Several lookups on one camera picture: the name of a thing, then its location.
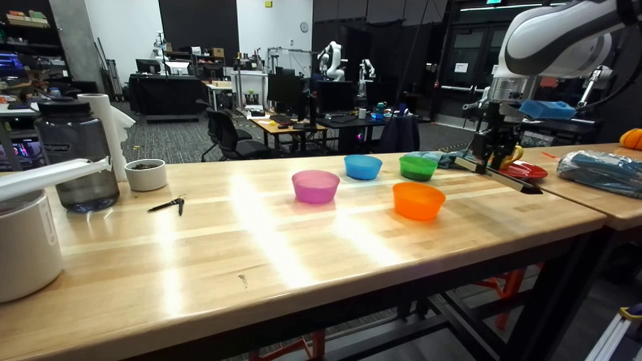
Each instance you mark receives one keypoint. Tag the white paper towel roll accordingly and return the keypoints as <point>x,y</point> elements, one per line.
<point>116,125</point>

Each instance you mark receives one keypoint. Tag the blue wrist camera cover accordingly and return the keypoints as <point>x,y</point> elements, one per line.
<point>548,110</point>

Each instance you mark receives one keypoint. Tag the orange plastic bowl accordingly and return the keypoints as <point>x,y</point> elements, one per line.
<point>417,201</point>

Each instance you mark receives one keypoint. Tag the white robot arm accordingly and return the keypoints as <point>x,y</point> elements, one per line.
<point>559,40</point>

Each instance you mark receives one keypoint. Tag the pink plastic bowl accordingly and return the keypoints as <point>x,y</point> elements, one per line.
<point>316,188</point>

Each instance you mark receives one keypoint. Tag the yellow mug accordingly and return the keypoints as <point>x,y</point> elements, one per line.
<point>516,154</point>

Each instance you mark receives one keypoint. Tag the red plate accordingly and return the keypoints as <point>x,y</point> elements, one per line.
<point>524,172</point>

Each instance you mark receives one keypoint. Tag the wall clock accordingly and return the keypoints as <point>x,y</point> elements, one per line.
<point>303,27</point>

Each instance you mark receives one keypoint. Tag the small white ceramic cup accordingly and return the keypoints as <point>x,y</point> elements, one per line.
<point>147,176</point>

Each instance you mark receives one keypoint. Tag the white pot with handle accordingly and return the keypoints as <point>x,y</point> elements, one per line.
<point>28,244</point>

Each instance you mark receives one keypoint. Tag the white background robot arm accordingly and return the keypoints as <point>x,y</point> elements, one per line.
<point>330,61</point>

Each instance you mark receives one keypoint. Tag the grey-green cloth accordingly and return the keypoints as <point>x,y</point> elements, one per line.
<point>445,160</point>

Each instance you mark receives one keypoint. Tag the blue plastic bowl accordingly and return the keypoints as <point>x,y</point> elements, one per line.
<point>362,168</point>

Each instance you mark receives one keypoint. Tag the green plastic bowl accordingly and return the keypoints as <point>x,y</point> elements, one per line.
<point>417,168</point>

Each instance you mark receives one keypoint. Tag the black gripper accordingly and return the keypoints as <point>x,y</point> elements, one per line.
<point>496,141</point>

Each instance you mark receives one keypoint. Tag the black office chair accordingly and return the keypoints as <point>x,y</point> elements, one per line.
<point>231,141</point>

